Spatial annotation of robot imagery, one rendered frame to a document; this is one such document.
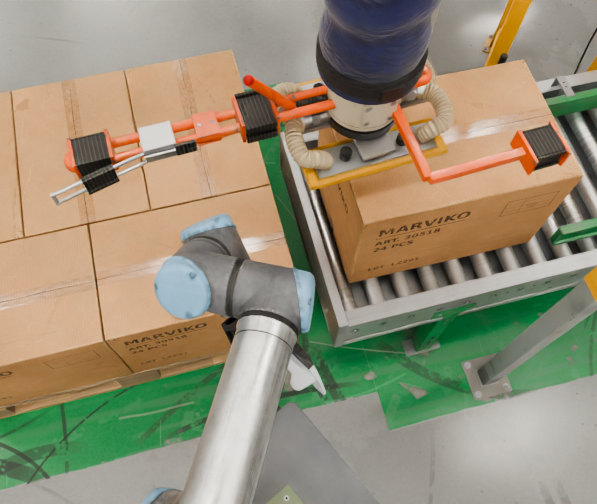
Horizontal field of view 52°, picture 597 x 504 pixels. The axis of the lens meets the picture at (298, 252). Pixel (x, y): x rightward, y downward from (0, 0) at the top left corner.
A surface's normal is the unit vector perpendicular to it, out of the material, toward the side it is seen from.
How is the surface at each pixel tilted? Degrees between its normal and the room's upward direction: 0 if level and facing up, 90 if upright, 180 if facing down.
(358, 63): 87
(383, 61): 82
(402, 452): 0
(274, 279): 10
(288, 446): 0
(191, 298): 49
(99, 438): 0
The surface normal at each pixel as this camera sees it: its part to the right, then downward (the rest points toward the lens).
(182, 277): -0.27, 0.39
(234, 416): -0.03, -0.58
